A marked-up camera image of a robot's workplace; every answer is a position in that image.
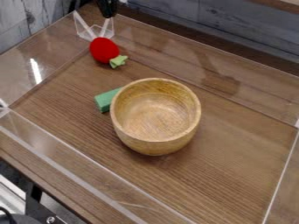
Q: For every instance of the wooden bowl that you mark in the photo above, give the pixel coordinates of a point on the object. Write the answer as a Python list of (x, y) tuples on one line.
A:
[(155, 113)]

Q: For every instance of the green foam block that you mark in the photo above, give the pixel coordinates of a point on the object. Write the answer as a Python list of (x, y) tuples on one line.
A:
[(104, 99)]

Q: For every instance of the clear acrylic corner bracket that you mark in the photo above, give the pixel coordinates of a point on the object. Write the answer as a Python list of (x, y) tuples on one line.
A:
[(95, 31)]

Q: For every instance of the red plush strawberry toy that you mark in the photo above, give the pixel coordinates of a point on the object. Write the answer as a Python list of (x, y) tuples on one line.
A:
[(106, 53)]

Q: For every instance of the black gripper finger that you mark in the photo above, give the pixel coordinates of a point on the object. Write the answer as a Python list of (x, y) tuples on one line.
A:
[(107, 7)]

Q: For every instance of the black metal table leg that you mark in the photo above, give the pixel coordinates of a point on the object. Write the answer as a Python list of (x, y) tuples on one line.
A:
[(36, 210)]

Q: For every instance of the clear acrylic tray wall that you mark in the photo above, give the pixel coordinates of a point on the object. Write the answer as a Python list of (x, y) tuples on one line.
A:
[(235, 176)]

